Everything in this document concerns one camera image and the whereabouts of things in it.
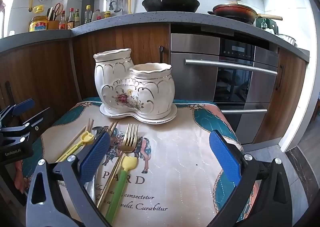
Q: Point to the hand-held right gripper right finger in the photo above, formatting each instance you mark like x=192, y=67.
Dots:
x=225, y=157

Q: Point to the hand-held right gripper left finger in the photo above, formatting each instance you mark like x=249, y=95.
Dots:
x=95, y=157

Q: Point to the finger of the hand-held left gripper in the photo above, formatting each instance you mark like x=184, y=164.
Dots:
x=32, y=122
x=23, y=106

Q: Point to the gold metal fork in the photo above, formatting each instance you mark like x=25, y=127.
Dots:
x=130, y=139

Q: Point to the green yellow spatula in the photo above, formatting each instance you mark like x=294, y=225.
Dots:
x=117, y=192

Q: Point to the white floral ceramic utensil holder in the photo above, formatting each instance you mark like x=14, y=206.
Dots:
x=135, y=89

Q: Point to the printed quilted tablecloth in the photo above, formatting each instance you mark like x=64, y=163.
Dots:
x=175, y=154

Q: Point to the white ceramic holder tray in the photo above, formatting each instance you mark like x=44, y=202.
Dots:
x=152, y=118

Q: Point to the yellow lidded jar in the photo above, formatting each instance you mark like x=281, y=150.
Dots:
x=38, y=24

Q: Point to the wooden knife block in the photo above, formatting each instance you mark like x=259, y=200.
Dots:
x=53, y=24

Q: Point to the red label sauce bottle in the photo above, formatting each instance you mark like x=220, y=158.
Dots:
x=62, y=22

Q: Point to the dark soy sauce bottle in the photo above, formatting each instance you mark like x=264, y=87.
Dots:
x=70, y=21

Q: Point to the yellow gas valve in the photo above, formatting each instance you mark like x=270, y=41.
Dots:
x=38, y=9

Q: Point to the green label sauce bottle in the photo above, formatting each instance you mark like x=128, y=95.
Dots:
x=77, y=18

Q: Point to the clear yellow cap bottle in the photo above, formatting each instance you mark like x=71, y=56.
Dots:
x=88, y=16

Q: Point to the stainless steel built-in appliance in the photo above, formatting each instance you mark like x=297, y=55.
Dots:
x=195, y=49

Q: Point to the white plastic jug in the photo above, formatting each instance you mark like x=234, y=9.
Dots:
x=96, y=14

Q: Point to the yellow lid bottle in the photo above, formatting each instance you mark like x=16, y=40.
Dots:
x=107, y=14

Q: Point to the white ribbed bowl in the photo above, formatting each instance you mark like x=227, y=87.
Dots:
x=287, y=39

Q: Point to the grey speckled countertop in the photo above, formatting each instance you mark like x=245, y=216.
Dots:
x=125, y=19

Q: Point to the hanging metal opener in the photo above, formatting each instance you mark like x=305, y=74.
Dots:
x=111, y=2

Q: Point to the glass oil bottle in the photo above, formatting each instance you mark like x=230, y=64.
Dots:
x=264, y=24

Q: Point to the dark green box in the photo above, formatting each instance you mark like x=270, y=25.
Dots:
x=272, y=26

